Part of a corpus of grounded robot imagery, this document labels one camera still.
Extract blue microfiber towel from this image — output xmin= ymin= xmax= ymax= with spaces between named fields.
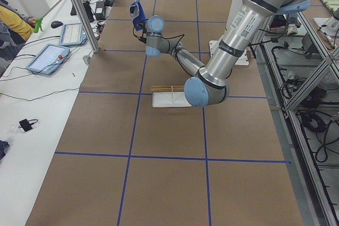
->
xmin=129 ymin=1 xmax=147 ymax=25

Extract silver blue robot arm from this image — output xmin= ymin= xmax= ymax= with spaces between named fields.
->
xmin=145 ymin=0 xmax=310 ymax=107

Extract white rack base tray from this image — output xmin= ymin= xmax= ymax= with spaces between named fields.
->
xmin=152 ymin=92 xmax=191 ymax=107

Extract teach pendant tablet far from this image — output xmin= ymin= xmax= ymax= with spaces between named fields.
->
xmin=59 ymin=23 xmax=87 ymax=47

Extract teach pendant tablet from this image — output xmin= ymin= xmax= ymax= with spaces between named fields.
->
xmin=59 ymin=23 xmax=87 ymax=47
xmin=26 ymin=44 xmax=70 ymax=75

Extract small metal cylinder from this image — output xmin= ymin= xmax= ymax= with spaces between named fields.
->
xmin=83 ymin=56 xmax=90 ymax=65

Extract black computer mouse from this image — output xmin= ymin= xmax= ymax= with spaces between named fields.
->
xmin=50 ymin=21 xmax=63 ymax=29

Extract teach pendant tablet near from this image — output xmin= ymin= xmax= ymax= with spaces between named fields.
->
xmin=26 ymin=44 xmax=70 ymax=75

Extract seated person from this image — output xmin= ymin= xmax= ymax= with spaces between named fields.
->
xmin=1 ymin=0 xmax=37 ymax=76

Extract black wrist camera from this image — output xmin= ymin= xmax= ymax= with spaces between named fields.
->
xmin=132 ymin=20 xmax=147 ymax=44

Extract aluminium frame post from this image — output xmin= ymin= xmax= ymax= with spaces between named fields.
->
xmin=71 ymin=0 xmax=99 ymax=53

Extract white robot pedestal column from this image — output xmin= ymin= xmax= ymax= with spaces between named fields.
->
xmin=209 ymin=0 xmax=249 ymax=66

